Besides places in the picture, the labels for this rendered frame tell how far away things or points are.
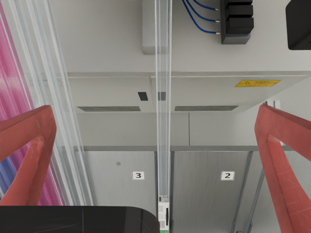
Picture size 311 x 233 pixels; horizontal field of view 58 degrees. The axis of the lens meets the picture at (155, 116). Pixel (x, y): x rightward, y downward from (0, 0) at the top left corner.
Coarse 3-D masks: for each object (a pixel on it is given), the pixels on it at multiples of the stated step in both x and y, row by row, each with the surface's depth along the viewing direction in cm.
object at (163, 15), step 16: (160, 0) 22; (160, 16) 23; (160, 32) 23; (160, 48) 24; (160, 64) 25; (160, 80) 26; (160, 96) 27; (160, 112) 28; (160, 128) 29; (160, 144) 30; (160, 160) 32; (160, 176) 33; (160, 192) 35
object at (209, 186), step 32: (96, 160) 34; (128, 160) 33; (192, 160) 33; (224, 160) 33; (256, 160) 33; (288, 160) 33; (96, 192) 37; (128, 192) 37; (192, 192) 36; (224, 192) 36; (256, 192) 36; (192, 224) 40; (224, 224) 40; (256, 224) 40
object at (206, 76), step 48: (96, 0) 60; (192, 0) 59; (288, 0) 59; (96, 48) 58; (192, 48) 58; (240, 48) 58; (96, 96) 80; (144, 96) 80; (192, 96) 80; (240, 96) 80
